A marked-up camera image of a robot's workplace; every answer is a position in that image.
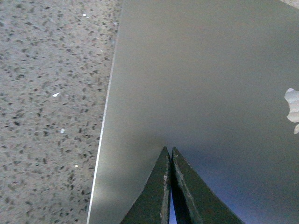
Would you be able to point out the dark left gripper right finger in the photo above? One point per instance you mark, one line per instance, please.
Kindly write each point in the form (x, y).
(194, 202)

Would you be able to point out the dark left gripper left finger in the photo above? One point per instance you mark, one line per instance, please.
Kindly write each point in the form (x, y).
(153, 204)

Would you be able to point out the grey laptop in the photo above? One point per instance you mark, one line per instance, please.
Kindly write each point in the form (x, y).
(219, 81)

